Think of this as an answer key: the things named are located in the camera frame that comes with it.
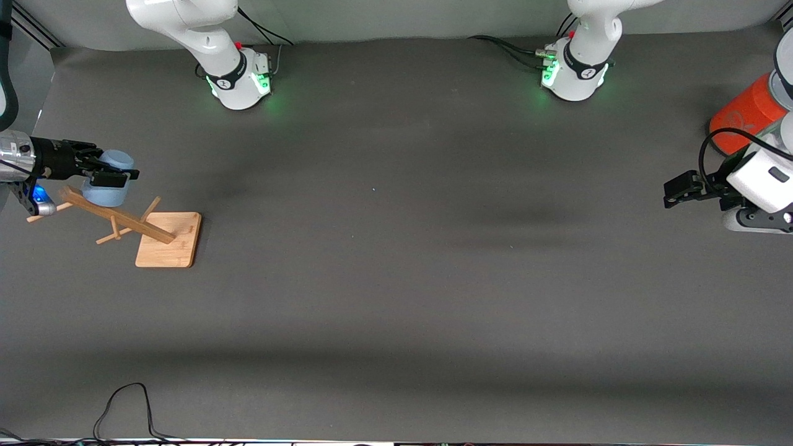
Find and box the light blue cup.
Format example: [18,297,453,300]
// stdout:
[82,149,136,208]

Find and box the wooden cup rack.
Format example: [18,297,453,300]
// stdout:
[26,185,203,269]

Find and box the orange cylindrical can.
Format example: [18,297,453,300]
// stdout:
[709,72,791,156]

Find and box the aluminium frame rail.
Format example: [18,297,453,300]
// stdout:
[9,0,64,50]

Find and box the black looped cable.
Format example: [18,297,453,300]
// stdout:
[92,382,186,444]

